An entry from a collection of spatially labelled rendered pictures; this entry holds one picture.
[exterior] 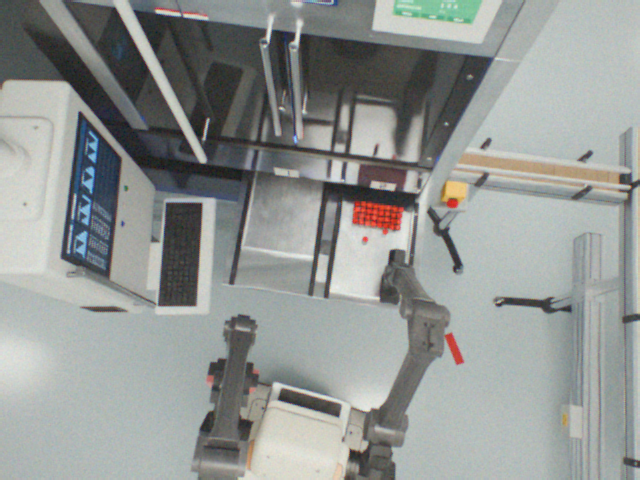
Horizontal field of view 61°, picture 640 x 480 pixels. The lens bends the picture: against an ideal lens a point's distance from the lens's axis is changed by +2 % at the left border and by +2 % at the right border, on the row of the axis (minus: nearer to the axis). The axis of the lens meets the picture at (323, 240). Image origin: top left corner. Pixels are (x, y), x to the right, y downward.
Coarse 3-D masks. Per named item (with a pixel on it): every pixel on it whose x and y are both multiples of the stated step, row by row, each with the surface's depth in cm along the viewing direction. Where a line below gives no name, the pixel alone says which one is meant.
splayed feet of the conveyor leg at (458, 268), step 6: (432, 210) 279; (432, 216) 278; (438, 216) 278; (438, 222) 275; (438, 234) 276; (444, 234) 275; (444, 240) 276; (450, 240) 275; (450, 246) 275; (450, 252) 276; (456, 252) 275; (456, 258) 276; (456, 264) 277; (462, 264) 277; (456, 270) 282; (462, 270) 282
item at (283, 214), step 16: (256, 176) 202; (272, 176) 202; (288, 176) 202; (256, 192) 200; (272, 192) 200; (288, 192) 200; (304, 192) 200; (320, 192) 201; (256, 208) 199; (272, 208) 199; (288, 208) 199; (304, 208) 199; (256, 224) 197; (272, 224) 197; (288, 224) 197; (304, 224) 197; (256, 240) 195; (272, 240) 196; (288, 240) 196; (304, 240) 196; (304, 256) 193
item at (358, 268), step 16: (352, 208) 199; (352, 240) 196; (368, 240) 196; (384, 240) 196; (400, 240) 196; (336, 256) 194; (352, 256) 194; (368, 256) 194; (384, 256) 194; (336, 272) 193; (352, 272) 193; (368, 272) 193; (336, 288) 191; (352, 288) 191; (368, 288) 191
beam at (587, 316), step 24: (576, 240) 240; (600, 240) 232; (576, 264) 237; (600, 264) 229; (576, 288) 234; (576, 312) 230; (600, 312) 223; (576, 336) 227; (600, 336) 221; (576, 360) 225; (600, 360) 219; (576, 384) 222; (600, 384) 216; (600, 408) 214; (600, 432) 211; (576, 456) 215; (600, 456) 209
